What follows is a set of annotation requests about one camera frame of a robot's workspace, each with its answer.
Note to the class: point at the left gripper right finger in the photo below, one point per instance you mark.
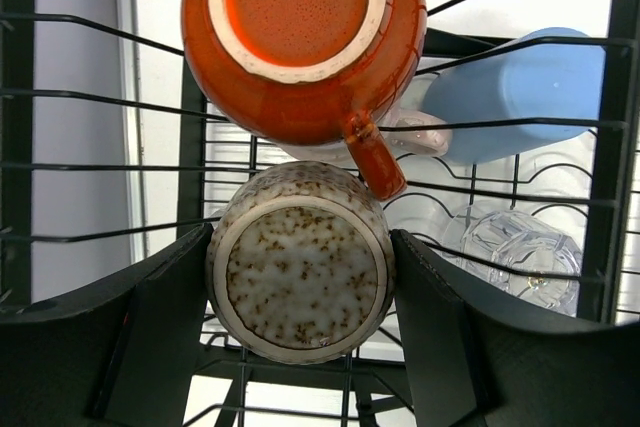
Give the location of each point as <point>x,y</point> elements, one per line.
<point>477,356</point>

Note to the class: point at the large clear glass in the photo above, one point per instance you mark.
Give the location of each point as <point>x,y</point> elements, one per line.
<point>516,253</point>

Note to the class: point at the brown ceramic teacup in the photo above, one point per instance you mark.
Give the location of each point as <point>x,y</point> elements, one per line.
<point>309,72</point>

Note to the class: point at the blue plastic cup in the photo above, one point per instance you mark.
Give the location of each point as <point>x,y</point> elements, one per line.
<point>495,104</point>

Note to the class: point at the black wire dish rack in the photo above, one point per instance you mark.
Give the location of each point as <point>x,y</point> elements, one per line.
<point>110,153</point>

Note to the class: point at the pink glazed mug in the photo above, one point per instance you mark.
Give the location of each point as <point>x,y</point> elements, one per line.
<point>409,130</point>

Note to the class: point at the small speckled stone cup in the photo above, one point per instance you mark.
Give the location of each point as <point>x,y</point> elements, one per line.
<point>300,268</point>

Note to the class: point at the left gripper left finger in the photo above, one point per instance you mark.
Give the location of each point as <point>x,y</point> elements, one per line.
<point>120,351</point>

